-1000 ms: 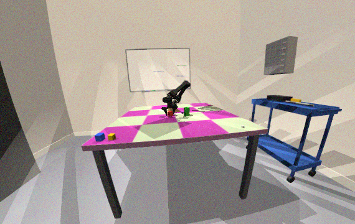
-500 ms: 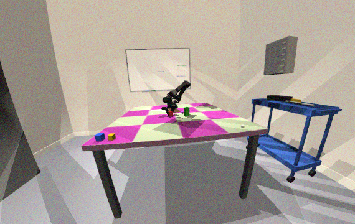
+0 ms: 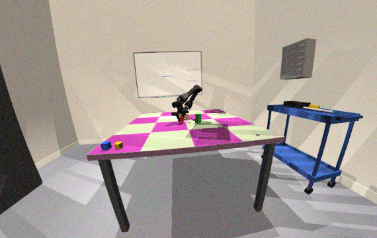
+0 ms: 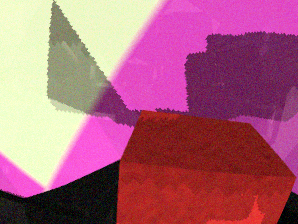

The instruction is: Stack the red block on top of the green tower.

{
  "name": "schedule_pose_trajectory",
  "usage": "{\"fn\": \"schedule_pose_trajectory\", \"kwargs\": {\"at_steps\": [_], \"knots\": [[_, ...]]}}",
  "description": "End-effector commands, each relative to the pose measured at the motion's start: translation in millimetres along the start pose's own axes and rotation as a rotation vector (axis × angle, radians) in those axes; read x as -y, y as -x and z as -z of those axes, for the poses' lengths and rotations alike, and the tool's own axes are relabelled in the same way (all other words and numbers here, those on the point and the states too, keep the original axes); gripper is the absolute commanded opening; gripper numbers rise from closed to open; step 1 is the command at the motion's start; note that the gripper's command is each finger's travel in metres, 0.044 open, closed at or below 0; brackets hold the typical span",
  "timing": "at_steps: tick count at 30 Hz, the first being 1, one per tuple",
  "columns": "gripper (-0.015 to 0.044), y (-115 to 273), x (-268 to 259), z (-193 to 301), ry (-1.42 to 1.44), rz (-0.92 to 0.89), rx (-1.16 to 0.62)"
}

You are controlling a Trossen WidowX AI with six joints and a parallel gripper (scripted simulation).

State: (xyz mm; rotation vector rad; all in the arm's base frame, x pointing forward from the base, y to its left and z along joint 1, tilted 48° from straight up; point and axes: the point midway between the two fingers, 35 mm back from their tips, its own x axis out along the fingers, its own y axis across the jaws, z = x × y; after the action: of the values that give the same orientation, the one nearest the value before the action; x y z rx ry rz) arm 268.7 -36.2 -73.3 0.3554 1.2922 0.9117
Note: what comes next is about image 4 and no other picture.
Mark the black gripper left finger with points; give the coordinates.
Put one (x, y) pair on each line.
(89, 200)

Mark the red block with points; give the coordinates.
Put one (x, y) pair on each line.
(179, 169)

